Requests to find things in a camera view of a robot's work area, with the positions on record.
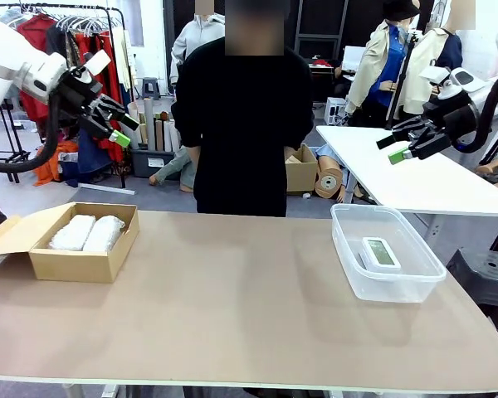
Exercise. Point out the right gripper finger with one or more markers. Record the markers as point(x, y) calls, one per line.
point(429, 145)
point(402, 132)

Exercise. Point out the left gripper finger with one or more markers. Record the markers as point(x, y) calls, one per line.
point(103, 130)
point(116, 112)

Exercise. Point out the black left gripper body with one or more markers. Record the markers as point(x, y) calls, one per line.
point(81, 93)

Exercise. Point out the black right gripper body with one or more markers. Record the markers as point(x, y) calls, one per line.
point(456, 120)

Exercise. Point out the bubble-wrapped clock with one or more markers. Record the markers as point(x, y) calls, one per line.
point(105, 234)
point(70, 234)

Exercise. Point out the white digital clock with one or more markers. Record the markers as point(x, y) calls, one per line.
point(381, 253)

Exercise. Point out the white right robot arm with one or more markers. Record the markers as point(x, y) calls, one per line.
point(469, 79)

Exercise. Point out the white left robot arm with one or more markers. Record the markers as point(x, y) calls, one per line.
point(4, 62)

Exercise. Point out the cream paper roll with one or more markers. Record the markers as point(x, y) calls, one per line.
point(138, 110)

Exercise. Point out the navy hanging trousers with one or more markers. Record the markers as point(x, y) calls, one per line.
point(91, 153)

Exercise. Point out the long red hanging dress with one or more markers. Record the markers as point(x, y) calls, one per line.
point(108, 83)

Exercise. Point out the grey leaning paper roll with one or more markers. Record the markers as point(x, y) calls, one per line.
point(133, 139)

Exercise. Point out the tall grey tube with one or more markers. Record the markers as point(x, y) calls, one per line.
point(150, 124)

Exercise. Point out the grey step stool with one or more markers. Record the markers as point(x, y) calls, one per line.
point(151, 88)

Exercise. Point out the black clothes rack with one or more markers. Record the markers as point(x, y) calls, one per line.
point(116, 62)

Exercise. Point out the brown paper tube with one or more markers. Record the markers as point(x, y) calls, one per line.
point(159, 134)

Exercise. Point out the black tripod pole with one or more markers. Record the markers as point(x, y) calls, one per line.
point(400, 83)

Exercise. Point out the white table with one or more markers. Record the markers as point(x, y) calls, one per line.
point(377, 178)

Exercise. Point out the dark grey storage bin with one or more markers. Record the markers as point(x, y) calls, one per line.
point(149, 161)

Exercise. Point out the dark grey hanging garment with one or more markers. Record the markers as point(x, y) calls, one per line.
point(60, 41)

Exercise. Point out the white paper tube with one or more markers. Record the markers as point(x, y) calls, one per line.
point(167, 137)

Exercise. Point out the lying mannequin legs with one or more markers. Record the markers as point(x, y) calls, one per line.
point(491, 168)

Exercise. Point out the orange cloth pile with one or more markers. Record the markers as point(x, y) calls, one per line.
point(52, 166)

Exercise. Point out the small white cabinet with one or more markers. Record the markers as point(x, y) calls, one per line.
point(336, 110)

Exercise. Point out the mannequin beige coat blue shirt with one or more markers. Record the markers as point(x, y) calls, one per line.
point(377, 62)

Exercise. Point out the red hanging shirt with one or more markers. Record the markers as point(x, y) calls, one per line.
point(35, 31)

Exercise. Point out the mannequin beige coat navy top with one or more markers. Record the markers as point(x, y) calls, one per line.
point(427, 45)

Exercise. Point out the seated mannequin grey-green shirt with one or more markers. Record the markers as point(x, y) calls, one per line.
point(178, 166)

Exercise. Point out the thick brown paper roll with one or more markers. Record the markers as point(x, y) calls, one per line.
point(330, 180)

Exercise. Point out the white monitor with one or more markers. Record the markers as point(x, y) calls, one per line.
point(353, 58)

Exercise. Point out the brown cardboard carton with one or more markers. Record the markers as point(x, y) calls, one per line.
point(301, 172)

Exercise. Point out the person in black sweater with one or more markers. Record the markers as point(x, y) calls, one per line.
point(240, 124)

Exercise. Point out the open cardboard box with flap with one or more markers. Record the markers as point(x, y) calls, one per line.
point(74, 265)

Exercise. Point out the black plastic stool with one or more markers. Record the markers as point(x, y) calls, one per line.
point(489, 282)

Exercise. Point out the clear plastic container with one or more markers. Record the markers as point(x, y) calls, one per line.
point(357, 282)

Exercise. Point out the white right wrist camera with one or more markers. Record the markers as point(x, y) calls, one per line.
point(433, 74)

